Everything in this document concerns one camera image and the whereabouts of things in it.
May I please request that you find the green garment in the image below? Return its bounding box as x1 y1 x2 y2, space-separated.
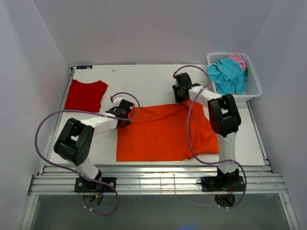
244 68 249 77

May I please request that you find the blue label sticker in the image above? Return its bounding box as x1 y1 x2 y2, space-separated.
76 65 93 69

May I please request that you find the white plastic basket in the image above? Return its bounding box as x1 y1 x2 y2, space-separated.
207 52 262 102

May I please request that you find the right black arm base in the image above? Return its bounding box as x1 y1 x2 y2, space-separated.
196 168 245 192

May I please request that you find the blue t shirt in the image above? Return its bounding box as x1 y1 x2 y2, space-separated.
207 57 247 95

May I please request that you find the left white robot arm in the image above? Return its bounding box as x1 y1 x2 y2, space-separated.
54 97 134 192

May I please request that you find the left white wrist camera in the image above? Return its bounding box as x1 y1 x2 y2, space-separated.
110 95 123 104

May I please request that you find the folded red t shirt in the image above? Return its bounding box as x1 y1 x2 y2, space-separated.
64 80 108 113

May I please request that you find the orange t shirt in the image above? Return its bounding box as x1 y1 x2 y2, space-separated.
116 101 219 162

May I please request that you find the pink t shirt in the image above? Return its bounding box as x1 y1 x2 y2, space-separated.
229 53 246 72

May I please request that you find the aluminium table frame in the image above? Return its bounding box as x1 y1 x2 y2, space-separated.
19 67 300 230

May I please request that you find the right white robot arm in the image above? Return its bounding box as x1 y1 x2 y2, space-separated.
172 73 241 190

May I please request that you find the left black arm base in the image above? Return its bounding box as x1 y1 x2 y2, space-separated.
74 177 117 193

